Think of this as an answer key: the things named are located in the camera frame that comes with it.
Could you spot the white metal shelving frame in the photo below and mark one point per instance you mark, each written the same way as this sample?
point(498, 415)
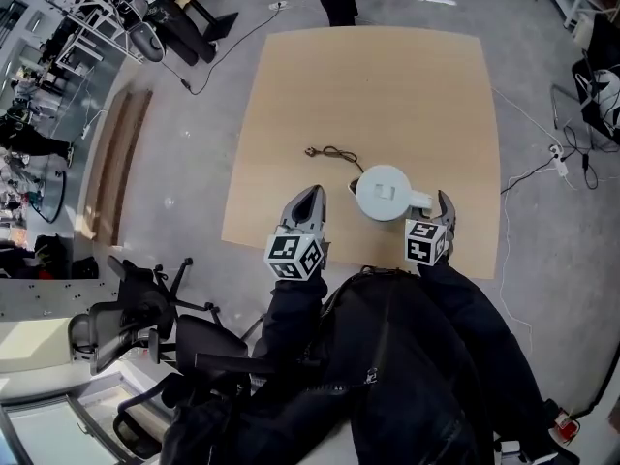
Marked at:
point(92, 27)

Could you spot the red box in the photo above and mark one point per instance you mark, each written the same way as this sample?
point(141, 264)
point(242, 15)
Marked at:
point(567, 424)

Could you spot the grey oval shell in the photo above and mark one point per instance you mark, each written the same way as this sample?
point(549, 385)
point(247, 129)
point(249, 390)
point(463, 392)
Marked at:
point(145, 41)

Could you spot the black mesh office chair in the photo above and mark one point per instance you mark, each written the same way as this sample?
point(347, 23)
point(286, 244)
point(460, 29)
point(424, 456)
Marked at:
point(140, 419)

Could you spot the black bag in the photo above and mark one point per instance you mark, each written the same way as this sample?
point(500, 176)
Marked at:
point(53, 257)

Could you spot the white power strip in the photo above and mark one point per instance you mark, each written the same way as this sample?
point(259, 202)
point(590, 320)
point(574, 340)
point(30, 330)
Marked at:
point(277, 5)
point(559, 160)
point(86, 131)

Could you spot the person's black jacket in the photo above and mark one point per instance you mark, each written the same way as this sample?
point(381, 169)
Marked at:
point(387, 356)

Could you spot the person's left forearm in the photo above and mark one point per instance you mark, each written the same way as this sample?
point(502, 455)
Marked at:
point(295, 308)

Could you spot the white electric kettle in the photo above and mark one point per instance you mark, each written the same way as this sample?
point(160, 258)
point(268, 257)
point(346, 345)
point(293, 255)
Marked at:
point(385, 192)

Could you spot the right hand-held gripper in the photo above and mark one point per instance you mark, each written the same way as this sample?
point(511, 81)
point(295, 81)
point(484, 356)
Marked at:
point(424, 242)

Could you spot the person's right forearm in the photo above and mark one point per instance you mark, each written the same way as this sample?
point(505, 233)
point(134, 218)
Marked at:
point(465, 308)

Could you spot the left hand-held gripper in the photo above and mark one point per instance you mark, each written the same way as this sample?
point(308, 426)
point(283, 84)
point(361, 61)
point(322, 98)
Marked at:
point(295, 255)

